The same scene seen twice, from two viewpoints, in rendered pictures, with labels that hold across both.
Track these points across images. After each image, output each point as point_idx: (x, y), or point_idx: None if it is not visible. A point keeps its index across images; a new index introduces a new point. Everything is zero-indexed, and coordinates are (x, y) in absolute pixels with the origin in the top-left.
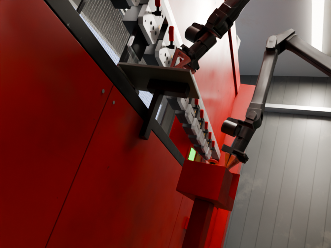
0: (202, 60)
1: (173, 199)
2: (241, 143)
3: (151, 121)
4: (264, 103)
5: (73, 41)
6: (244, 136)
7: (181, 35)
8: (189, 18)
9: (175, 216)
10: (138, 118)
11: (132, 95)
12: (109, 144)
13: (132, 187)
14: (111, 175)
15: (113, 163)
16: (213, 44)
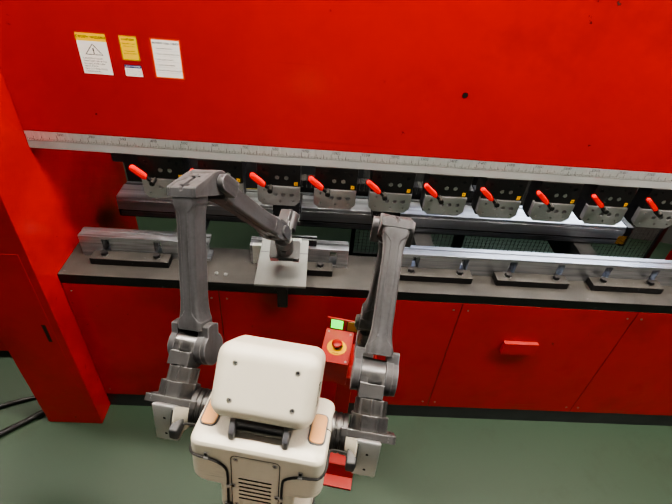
0: (501, 115)
1: (417, 329)
2: (358, 341)
3: (282, 296)
4: (371, 310)
5: (171, 290)
6: (358, 335)
7: (363, 150)
8: (377, 113)
9: (440, 341)
10: (267, 295)
11: (246, 287)
12: (242, 316)
13: (298, 331)
14: (260, 329)
15: (256, 323)
16: (282, 248)
